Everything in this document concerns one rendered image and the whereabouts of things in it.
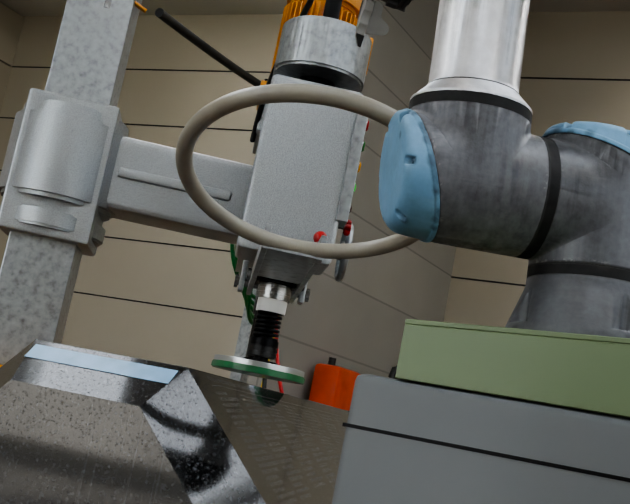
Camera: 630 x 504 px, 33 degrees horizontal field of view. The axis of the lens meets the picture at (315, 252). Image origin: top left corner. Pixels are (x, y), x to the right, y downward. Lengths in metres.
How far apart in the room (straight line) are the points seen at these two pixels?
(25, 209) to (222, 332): 5.34
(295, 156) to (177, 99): 6.70
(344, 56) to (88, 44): 0.96
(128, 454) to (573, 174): 0.98
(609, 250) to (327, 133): 1.30
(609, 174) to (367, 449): 0.43
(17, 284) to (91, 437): 1.19
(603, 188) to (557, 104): 6.44
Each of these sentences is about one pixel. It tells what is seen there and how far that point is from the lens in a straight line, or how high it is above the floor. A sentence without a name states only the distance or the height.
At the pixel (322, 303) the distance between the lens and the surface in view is 5.81.
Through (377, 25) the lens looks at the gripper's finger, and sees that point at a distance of 2.00.
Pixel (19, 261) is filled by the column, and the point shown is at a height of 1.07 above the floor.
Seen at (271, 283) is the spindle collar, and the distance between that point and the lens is 2.46.
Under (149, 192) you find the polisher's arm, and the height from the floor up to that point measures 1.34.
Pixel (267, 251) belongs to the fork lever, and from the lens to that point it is 2.08.
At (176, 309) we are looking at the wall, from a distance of 8.56.
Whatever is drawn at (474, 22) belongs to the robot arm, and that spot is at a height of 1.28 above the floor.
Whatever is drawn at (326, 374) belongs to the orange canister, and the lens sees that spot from 5.68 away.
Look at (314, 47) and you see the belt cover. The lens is 2.50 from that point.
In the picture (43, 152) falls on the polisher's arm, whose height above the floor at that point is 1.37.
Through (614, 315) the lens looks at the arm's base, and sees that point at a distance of 1.25.
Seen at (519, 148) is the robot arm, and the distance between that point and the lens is 1.26.
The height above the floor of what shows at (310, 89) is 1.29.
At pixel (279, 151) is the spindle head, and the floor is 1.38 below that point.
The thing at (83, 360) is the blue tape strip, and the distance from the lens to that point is 2.05.
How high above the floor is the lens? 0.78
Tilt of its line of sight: 9 degrees up
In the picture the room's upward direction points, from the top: 11 degrees clockwise
